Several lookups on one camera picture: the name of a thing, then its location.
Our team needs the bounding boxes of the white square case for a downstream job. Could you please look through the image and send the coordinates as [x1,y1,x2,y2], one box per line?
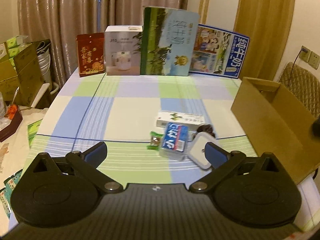
[187,132,219,170]

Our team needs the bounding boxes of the dark brown scrunchie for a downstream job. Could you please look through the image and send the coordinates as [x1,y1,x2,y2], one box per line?
[196,124,216,138]

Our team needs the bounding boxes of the white ointment box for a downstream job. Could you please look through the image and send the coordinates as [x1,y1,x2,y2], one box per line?
[156,111,206,131]

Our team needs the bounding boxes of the blue label floss box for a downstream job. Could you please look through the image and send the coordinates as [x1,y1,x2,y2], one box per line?
[159,122,189,161]

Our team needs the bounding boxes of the green candy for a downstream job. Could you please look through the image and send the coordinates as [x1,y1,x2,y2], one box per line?
[147,131,163,151]

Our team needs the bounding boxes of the checkered bed sheet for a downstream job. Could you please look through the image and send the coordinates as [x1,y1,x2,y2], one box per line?
[8,67,320,233]

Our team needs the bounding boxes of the brown cardboard box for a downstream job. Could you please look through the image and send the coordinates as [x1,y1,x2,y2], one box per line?
[231,77,319,184]

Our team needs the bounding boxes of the dark wooden tray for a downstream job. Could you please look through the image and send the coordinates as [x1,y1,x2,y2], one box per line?
[1,104,23,142]

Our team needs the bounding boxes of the red gift box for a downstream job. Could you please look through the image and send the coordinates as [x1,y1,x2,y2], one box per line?
[76,33,105,77]

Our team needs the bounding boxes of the stacked cardboard boxes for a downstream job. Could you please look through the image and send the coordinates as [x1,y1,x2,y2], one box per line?
[1,35,52,106]

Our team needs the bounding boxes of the blue cartoon milk box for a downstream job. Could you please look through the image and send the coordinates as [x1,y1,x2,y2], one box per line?
[190,24,250,79]

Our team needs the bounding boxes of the white humidifier box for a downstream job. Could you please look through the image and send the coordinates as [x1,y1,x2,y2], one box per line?
[104,25,143,76]

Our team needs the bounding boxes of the green blue milk carton box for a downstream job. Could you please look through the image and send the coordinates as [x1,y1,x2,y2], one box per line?
[140,7,199,76]

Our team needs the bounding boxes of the beige curtain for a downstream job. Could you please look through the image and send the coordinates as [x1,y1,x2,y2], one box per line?
[17,0,188,86]

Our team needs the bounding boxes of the wall power socket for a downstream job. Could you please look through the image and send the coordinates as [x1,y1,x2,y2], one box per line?
[299,46,320,70]

